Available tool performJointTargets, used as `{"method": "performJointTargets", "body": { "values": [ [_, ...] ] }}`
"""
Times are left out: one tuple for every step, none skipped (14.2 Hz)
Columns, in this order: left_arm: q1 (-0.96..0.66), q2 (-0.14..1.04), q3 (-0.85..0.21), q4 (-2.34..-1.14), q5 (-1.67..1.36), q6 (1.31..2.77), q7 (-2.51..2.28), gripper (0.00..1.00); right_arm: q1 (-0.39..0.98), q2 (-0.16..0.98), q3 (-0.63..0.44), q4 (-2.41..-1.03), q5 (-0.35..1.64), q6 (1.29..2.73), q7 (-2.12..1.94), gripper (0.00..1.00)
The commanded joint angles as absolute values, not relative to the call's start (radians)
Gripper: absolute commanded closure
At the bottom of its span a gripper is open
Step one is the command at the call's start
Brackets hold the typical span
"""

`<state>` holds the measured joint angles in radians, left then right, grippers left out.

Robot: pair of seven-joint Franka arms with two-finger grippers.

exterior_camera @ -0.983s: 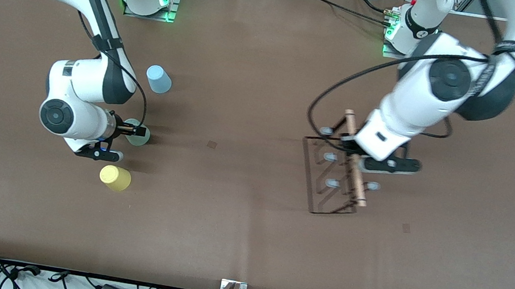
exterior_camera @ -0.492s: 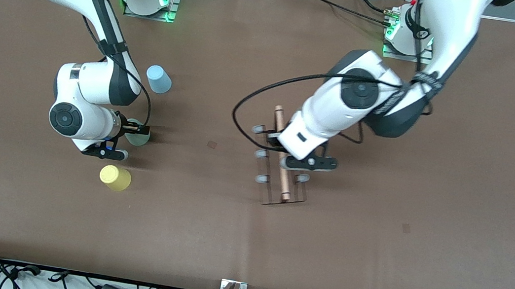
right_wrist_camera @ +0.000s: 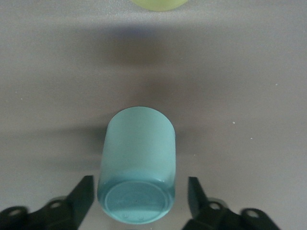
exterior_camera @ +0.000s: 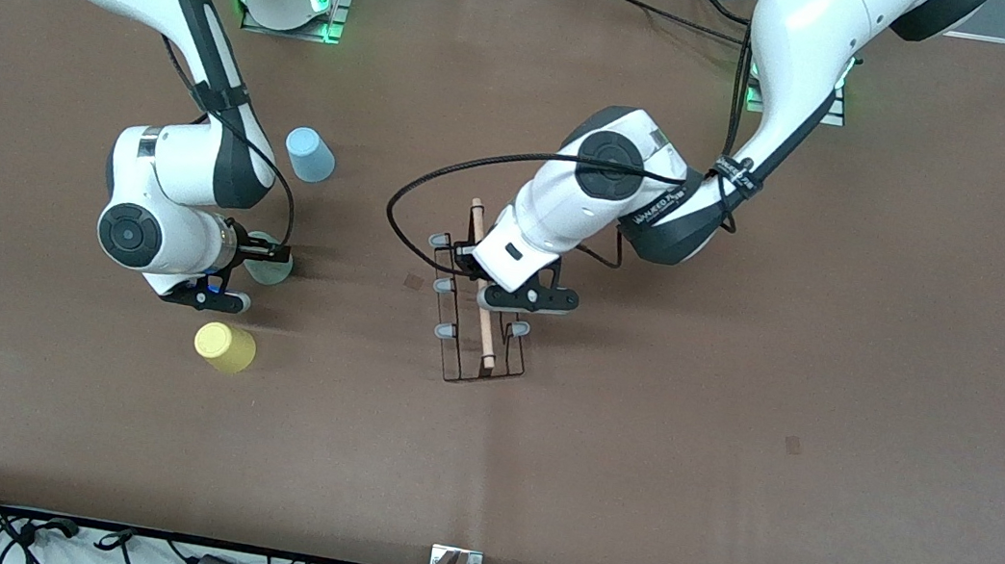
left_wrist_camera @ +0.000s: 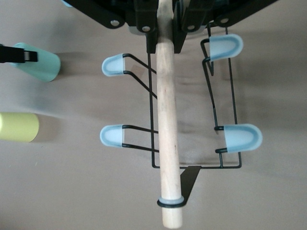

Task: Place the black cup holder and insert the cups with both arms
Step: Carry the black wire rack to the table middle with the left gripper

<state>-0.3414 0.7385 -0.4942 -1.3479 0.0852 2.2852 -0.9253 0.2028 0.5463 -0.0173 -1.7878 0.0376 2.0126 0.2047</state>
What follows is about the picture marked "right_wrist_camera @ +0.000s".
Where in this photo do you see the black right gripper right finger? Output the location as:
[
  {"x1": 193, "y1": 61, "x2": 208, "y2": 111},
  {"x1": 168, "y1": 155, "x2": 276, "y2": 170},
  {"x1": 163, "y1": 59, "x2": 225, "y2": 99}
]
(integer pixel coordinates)
[{"x1": 182, "y1": 176, "x2": 281, "y2": 230}]

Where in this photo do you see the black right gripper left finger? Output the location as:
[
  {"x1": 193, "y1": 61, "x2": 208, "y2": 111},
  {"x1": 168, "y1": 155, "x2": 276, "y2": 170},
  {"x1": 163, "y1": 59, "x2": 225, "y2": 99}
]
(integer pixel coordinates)
[{"x1": 0, "y1": 175, "x2": 94, "y2": 230}]

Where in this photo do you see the yellow plastic cup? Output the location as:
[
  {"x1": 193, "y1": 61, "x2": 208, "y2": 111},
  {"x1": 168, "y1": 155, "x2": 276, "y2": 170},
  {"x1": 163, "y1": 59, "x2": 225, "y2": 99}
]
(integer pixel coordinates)
[{"x1": 130, "y1": 0, "x2": 189, "y2": 12}]

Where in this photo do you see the teal plastic cup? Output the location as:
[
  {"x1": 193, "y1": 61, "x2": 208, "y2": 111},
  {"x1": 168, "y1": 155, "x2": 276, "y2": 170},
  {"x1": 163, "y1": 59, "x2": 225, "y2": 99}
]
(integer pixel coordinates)
[{"x1": 97, "y1": 106, "x2": 177, "y2": 225}]

